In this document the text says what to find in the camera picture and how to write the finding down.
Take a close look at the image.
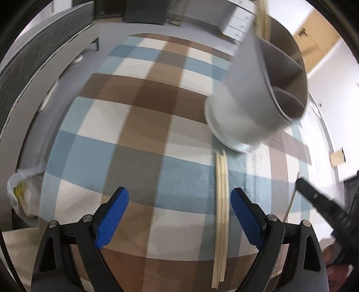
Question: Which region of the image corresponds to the brown cardboard box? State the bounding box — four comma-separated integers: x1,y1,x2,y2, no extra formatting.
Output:
329,149,346,167

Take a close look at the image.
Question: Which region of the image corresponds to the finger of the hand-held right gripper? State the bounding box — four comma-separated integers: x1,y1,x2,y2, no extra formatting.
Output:
297,178,349,228

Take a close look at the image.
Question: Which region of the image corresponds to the checked tablecloth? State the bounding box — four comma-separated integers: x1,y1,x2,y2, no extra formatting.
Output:
39,33,313,292

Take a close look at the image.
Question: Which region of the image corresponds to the dark grey refrigerator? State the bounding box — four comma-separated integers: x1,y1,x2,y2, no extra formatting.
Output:
125,0,169,24

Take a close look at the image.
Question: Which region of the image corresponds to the wooden chopstick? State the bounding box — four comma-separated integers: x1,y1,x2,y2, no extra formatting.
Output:
282,172,300,223
262,0,271,41

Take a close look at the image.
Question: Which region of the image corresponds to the person's right hand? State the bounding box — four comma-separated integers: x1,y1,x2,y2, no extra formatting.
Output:
322,244,355,285

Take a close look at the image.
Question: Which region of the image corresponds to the gold frame side table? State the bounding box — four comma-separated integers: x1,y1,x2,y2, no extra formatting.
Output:
167,11,186,27

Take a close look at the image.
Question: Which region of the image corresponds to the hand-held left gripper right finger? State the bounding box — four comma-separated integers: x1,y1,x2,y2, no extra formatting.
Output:
230,188,329,292

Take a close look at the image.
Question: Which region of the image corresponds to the grey cylindrical utensil holder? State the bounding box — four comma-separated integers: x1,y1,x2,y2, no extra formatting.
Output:
204,13,309,153

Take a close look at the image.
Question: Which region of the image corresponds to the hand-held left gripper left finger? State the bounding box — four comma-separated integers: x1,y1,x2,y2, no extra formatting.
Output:
31,187,130,292

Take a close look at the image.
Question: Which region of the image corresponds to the wooden door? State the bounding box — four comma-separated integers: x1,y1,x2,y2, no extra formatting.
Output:
292,17,341,73

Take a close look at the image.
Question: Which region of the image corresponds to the row of wooden chopsticks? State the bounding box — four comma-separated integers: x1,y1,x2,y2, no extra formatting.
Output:
211,150,230,290

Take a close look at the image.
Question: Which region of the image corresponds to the white plastic bag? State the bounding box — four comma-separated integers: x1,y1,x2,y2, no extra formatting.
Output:
6,161,45,225

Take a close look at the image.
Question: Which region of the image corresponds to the white desk with drawers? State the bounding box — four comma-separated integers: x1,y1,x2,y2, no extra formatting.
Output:
220,0,257,42

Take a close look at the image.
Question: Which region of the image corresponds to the grey bed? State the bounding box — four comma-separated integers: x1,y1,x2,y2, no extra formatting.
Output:
0,0,100,141

